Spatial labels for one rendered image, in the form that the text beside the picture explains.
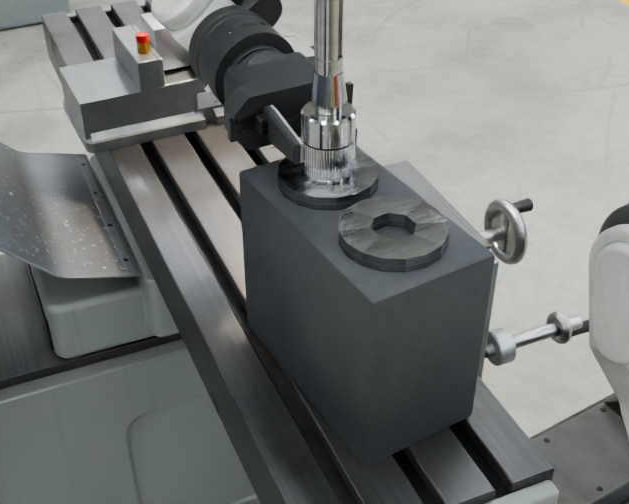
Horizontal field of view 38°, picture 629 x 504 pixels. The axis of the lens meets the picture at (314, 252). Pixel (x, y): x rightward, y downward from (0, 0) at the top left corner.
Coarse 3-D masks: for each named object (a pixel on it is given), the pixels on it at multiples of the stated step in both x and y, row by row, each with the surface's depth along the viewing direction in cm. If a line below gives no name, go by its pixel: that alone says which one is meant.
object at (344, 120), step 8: (312, 104) 78; (344, 104) 78; (304, 112) 77; (312, 112) 77; (344, 112) 77; (352, 112) 77; (304, 120) 77; (312, 120) 76; (320, 120) 76; (328, 120) 76; (336, 120) 76; (344, 120) 76; (352, 120) 77; (312, 128) 77; (320, 128) 76; (328, 128) 76; (336, 128) 76; (344, 128) 77
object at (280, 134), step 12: (264, 108) 82; (264, 120) 82; (276, 120) 81; (264, 132) 82; (276, 132) 81; (288, 132) 80; (276, 144) 82; (288, 144) 79; (300, 144) 79; (288, 156) 80; (300, 156) 79
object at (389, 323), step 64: (256, 192) 82; (320, 192) 79; (384, 192) 81; (256, 256) 86; (320, 256) 74; (384, 256) 71; (448, 256) 73; (256, 320) 92; (320, 320) 78; (384, 320) 71; (448, 320) 75; (320, 384) 83; (384, 384) 75; (448, 384) 80; (384, 448) 80
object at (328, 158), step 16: (304, 128) 78; (352, 128) 78; (304, 144) 78; (320, 144) 77; (336, 144) 77; (352, 144) 79; (304, 160) 79; (320, 160) 78; (336, 160) 78; (352, 160) 80; (304, 176) 80; (320, 176) 79; (336, 176) 79
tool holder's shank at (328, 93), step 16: (320, 0) 71; (336, 0) 71; (320, 16) 72; (336, 16) 72; (320, 32) 73; (336, 32) 73; (320, 48) 73; (336, 48) 73; (320, 64) 74; (336, 64) 74; (320, 80) 75; (336, 80) 75; (320, 96) 76; (336, 96) 76; (320, 112) 77; (336, 112) 77
